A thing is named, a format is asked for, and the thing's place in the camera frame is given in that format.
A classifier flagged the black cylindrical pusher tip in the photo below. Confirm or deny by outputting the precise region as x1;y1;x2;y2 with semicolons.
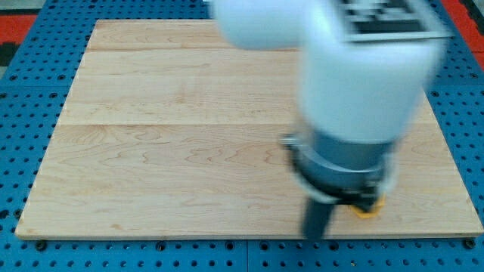
301;197;337;240

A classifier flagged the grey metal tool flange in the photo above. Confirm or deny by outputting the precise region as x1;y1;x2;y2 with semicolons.
280;128;395;212

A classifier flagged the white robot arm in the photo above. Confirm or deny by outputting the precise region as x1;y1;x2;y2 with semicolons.
209;0;451;240

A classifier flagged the yellow heart block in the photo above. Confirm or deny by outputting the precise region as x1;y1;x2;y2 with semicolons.
349;194;386;219

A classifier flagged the light wooden board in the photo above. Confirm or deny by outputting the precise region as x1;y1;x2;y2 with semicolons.
15;20;483;240

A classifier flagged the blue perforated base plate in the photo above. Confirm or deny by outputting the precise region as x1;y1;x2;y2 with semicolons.
1;1;483;271

